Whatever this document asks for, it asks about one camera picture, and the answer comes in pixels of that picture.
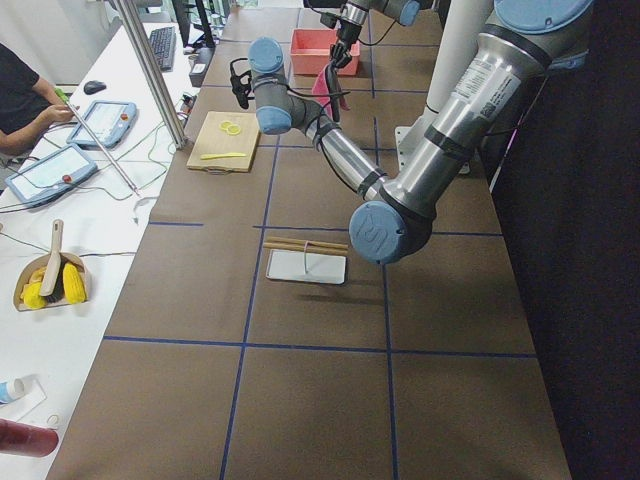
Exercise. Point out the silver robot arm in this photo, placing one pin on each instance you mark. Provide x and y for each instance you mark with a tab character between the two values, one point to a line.
488	50
348	23

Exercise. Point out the black box with label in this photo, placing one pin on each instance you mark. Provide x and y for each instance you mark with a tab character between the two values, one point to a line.
197	74

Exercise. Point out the bamboo cutting board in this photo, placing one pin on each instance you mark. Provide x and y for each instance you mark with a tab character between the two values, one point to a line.
212	139

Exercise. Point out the white pedestal column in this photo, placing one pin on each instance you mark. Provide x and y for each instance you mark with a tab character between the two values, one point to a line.
461	21

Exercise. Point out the white bottle on paper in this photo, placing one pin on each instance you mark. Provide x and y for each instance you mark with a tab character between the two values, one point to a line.
20	396

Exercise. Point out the person in black shirt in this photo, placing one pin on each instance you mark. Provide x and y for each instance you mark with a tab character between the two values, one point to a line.
29	105

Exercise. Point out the red cylinder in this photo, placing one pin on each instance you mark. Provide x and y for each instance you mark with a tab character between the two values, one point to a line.
27	440

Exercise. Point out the pink plastic bin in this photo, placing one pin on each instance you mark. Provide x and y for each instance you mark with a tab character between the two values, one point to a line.
310	50

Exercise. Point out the black computer mouse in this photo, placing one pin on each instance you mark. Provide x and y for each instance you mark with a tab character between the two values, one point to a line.
93	87

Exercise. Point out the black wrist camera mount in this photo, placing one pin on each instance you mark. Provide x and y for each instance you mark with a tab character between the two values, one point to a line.
241	83

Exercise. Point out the lemon slice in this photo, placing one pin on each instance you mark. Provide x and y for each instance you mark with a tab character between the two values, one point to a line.
233	130
226	125

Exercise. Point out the aluminium frame post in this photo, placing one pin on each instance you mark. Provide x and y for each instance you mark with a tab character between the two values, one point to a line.
134	28

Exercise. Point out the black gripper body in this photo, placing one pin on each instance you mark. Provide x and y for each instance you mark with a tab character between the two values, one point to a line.
346	33

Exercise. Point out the metal rod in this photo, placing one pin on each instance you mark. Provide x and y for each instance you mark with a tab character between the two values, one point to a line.
65	99

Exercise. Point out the black keyboard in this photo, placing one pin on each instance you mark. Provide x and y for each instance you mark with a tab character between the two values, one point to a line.
162	42

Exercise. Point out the wooden dustpan with brush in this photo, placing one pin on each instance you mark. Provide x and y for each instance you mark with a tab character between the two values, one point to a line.
55	279

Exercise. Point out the yellow plastic knife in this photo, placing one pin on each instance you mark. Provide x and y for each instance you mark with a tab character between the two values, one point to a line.
214	156

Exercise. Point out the white cloth rack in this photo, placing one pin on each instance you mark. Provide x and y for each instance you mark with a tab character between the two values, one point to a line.
307	261

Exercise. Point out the pink and grey cloth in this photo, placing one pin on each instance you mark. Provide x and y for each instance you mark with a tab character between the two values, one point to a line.
328	92

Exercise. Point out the teach pendant tablet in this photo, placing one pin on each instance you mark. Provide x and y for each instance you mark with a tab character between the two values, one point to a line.
51	177
109	120

